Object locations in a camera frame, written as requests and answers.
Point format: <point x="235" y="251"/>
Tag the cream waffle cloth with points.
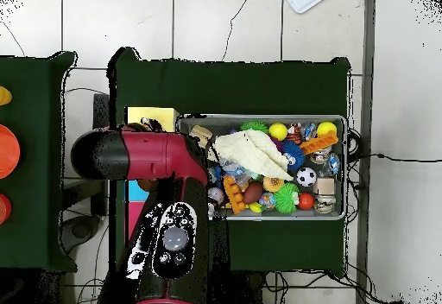
<point x="252" y="152"/>

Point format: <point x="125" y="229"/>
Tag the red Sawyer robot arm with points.
<point x="155" y="155"/>

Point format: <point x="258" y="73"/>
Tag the wooden box with three holes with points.
<point x="152" y="114"/>

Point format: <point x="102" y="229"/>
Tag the silver mesh bin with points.
<point x="310" y="217"/>

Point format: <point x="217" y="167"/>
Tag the green spiky ball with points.
<point x="253" y="126"/>
<point x="286" y="197"/>

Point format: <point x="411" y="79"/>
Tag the toy burger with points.
<point x="273" y="183"/>

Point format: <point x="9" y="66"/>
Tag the plain yellow ball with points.
<point x="278" y="131"/>

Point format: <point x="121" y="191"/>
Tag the dark green table cloth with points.
<point x="224" y="86"/>

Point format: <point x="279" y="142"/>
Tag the blue spiky ball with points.
<point x="293" y="155"/>

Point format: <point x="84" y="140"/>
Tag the black and white soccer ball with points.
<point x="306" y="177"/>

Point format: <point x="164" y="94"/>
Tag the plain orange ball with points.
<point x="305" y="201"/>

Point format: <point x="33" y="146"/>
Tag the orange toy brick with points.
<point x="317" y="142"/>

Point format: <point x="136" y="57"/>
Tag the wooden cube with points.
<point x="324" y="185"/>

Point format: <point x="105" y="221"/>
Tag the yellow smiley ball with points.
<point x="326" y="129"/>

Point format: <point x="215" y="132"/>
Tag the white tray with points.
<point x="304" y="2"/>

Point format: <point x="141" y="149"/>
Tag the neighbouring green cloth table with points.
<point x="41" y="162"/>

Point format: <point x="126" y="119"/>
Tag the orange plastic bowl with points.
<point x="8" y="152"/>

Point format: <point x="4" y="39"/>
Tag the red plastic dish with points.
<point x="4" y="209"/>

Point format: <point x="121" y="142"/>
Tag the yellow plastic toy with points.
<point x="4" y="96"/>

